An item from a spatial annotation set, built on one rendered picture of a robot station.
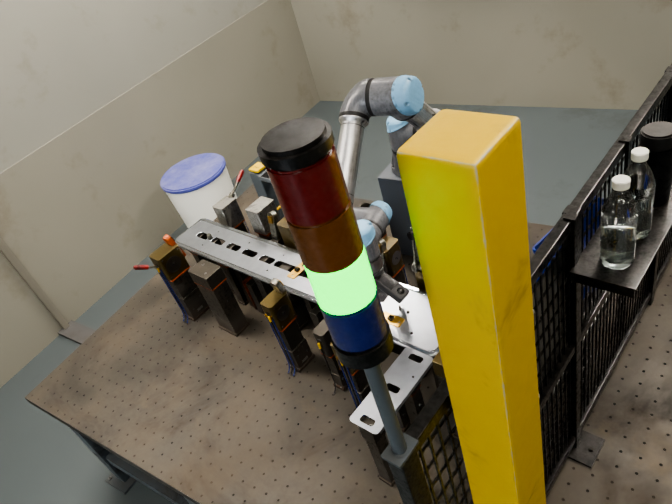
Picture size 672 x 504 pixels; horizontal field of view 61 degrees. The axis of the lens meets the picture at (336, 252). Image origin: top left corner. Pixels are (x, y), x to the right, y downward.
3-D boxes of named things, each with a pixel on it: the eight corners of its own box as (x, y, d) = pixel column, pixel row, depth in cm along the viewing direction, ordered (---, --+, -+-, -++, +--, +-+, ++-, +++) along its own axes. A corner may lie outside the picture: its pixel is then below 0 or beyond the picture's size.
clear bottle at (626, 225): (594, 265, 119) (596, 185, 106) (606, 246, 122) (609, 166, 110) (627, 273, 114) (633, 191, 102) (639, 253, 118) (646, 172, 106)
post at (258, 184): (278, 249, 278) (247, 173, 252) (289, 240, 282) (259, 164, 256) (289, 253, 274) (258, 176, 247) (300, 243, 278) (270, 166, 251)
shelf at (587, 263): (560, 288, 123) (558, 223, 113) (621, 194, 141) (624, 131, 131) (634, 309, 114) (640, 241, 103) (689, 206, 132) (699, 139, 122)
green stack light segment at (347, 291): (306, 305, 65) (289, 264, 61) (342, 267, 69) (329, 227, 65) (352, 324, 61) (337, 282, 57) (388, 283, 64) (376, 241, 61)
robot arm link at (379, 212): (357, 197, 175) (343, 219, 168) (391, 198, 170) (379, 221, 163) (363, 218, 180) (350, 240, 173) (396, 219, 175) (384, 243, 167)
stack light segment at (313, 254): (289, 264, 61) (271, 219, 58) (329, 227, 65) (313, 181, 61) (337, 282, 57) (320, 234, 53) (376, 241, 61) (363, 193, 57)
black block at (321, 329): (328, 392, 204) (305, 337, 187) (345, 372, 209) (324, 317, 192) (339, 398, 201) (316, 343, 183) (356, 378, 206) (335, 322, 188)
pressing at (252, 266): (166, 247, 251) (165, 244, 250) (204, 217, 263) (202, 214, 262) (435, 360, 166) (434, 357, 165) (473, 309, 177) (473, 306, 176)
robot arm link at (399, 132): (396, 137, 230) (390, 106, 222) (428, 136, 224) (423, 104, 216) (386, 153, 222) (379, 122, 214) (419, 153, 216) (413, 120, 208)
